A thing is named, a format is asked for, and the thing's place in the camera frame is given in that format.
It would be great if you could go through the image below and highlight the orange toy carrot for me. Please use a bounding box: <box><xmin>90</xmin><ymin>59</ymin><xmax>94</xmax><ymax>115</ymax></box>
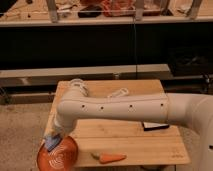
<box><xmin>91</xmin><ymin>153</ymin><xmax>126</xmax><ymax>164</ymax></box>

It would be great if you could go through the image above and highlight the orange ceramic bowl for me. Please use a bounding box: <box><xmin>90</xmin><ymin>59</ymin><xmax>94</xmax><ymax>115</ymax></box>
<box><xmin>37</xmin><ymin>136</ymin><xmax>78</xmax><ymax>171</ymax></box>

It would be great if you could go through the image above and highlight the black white card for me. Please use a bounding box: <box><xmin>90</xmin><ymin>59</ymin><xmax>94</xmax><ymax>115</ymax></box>
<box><xmin>143</xmin><ymin>122</ymin><xmax>169</xmax><ymax>131</ymax></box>

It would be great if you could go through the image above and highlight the clear plastic cup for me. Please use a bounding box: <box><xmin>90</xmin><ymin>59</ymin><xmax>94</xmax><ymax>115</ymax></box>
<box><xmin>68</xmin><ymin>79</ymin><xmax>89</xmax><ymax>97</ymax></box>

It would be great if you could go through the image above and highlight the black hanging cable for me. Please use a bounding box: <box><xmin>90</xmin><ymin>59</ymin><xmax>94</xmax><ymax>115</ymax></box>
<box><xmin>132</xmin><ymin>15</ymin><xmax>139</xmax><ymax>80</ymax></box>

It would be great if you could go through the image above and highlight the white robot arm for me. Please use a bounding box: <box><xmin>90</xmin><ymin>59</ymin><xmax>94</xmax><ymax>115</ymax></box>
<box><xmin>53</xmin><ymin>88</ymin><xmax>213</xmax><ymax>171</ymax></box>

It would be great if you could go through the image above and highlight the red bag on shelf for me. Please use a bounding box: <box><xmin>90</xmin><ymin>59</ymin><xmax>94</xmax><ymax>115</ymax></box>
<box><xmin>101</xmin><ymin>0</ymin><xmax>135</xmax><ymax>17</ymax></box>

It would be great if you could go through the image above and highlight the long wooden shelf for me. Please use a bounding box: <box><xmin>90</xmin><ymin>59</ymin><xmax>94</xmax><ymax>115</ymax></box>
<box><xmin>0</xmin><ymin>0</ymin><xmax>213</xmax><ymax>27</ymax></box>

